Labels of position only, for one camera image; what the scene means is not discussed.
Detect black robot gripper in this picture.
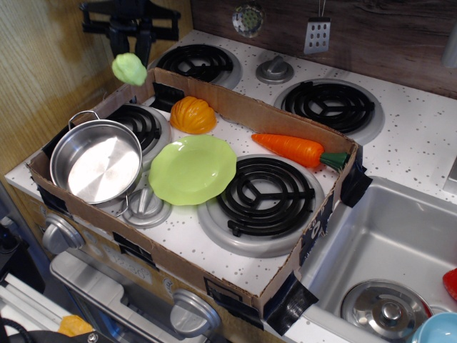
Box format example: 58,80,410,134
79,1,181,67

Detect green toy broccoli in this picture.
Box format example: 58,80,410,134
111,53,147,86

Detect front left black burner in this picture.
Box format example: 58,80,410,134
108,104,172,169

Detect orange toy pumpkin half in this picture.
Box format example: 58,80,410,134
169,96,217,134

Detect hanging steel skimmer ladle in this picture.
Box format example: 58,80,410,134
232,1,265,39

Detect small steel pot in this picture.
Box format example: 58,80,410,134
50,110,143,214

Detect green plastic plate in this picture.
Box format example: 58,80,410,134
149,134,237,206

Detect grey knob at back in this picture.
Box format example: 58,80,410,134
256,56,294,84

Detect grey knob inside fence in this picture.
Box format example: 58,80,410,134
121,187,172,229

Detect hanging steel spatula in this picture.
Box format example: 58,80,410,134
303,0,331,55

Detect left grey oven knob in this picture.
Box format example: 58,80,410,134
42,214,85,255

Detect grey oven knob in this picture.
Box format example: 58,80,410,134
169,289,221,338
42,214,85,255

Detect orange toy carrot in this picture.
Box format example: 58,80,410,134
251,134,350,172

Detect front right black burner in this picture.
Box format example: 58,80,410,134
198,154,325,258

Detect back right black burner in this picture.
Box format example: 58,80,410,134
274,79,385,145

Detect right grey oven knob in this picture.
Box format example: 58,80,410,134
169,289,221,338

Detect orange object at bottom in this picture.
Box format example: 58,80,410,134
57,314,94,337

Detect cardboard fence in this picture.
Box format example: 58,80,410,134
27,66,373,337

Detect grey sink basin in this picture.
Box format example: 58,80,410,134
300,177,456,342

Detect steel pot lid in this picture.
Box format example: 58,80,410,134
339,279,433,342

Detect red object at edge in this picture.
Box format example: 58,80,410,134
442,269,457,300

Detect light blue bowl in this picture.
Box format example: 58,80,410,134
408,312,457,343

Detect silver oven door handle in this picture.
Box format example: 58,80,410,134
50,252,219,342

